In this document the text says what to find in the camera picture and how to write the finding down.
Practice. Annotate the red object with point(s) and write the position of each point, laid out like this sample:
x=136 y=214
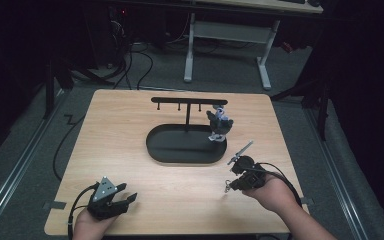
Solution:
x=287 y=47

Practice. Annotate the white desk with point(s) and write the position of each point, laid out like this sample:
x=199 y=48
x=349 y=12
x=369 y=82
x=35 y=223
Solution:
x=230 y=31

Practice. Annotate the person's right hand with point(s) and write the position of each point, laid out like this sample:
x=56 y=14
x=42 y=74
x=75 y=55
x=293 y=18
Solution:
x=273 y=196

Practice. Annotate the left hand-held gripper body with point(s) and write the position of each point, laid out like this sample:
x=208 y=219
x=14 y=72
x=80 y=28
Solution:
x=105 y=200

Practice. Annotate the metal floor rail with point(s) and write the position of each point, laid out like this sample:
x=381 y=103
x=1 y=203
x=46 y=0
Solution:
x=336 y=180
x=16 y=166

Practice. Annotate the black hanger stand with tray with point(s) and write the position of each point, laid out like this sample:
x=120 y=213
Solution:
x=183 y=145

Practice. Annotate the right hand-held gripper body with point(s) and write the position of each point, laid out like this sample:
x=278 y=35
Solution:
x=251 y=176

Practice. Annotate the person's left hand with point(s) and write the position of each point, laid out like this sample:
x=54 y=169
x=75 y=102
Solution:
x=90 y=228

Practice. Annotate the black metal stand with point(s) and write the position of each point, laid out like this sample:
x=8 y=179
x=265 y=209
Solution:
x=316 y=96
x=56 y=86

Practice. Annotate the grey tape strip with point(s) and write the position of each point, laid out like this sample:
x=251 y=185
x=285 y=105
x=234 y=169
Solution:
x=307 y=201
x=55 y=205

